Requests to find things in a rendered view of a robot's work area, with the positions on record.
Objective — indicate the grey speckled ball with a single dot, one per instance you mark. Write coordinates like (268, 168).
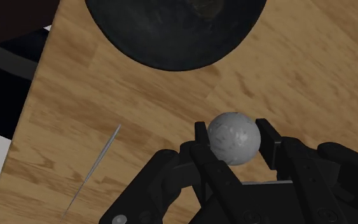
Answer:
(234, 138)

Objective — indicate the dark round bowl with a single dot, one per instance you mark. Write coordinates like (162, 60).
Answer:
(172, 31)

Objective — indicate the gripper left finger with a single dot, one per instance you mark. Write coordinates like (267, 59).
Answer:
(209, 167)

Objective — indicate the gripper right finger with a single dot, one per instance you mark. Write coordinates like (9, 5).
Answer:
(305, 167)

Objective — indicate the thin grey metal needle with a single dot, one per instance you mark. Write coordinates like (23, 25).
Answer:
(95, 166)

